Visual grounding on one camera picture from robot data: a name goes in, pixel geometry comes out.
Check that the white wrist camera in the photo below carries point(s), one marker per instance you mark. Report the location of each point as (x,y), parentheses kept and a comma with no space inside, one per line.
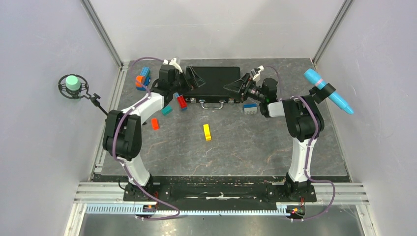
(174,62)
(255,73)

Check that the yellow arch block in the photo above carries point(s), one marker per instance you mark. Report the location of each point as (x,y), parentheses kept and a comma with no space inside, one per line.
(207,132)

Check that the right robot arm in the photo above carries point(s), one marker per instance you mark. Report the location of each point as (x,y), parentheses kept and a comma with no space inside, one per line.
(304,123)

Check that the blue grey lego block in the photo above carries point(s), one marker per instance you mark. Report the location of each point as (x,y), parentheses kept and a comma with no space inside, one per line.
(250,109)

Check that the black poker chip case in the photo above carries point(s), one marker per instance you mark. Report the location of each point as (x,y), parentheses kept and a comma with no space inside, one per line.
(215,77)

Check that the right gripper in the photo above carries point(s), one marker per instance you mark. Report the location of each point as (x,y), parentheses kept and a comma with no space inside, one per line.
(236,87)

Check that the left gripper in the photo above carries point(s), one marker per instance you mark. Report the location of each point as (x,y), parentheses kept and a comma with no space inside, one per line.
(194,82)

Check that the green microphone on stand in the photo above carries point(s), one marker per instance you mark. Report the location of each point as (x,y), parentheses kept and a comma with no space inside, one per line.
(76,87)

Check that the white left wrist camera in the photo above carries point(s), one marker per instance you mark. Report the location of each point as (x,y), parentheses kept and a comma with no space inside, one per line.
(174,62)

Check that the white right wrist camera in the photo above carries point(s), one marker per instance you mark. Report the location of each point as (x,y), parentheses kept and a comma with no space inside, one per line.
(255,73)

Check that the orange block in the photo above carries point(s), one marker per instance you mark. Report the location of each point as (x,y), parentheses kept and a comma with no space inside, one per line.
(155,123)

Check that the teal block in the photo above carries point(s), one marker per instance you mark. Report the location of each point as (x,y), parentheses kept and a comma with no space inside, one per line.
(167,110)

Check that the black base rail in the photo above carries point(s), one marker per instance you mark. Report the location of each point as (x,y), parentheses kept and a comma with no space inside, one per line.
(222,193)

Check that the blue orange toy car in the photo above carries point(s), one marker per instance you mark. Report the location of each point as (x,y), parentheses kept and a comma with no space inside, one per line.
(143,79)

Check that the blue microphone on stand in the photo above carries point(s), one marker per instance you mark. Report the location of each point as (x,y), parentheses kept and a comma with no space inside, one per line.
(322,90)

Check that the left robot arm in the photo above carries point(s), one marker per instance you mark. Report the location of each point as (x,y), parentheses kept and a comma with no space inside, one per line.
(123,128)

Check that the red blue lego block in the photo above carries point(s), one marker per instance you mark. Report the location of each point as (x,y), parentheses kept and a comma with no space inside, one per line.
(181,101)

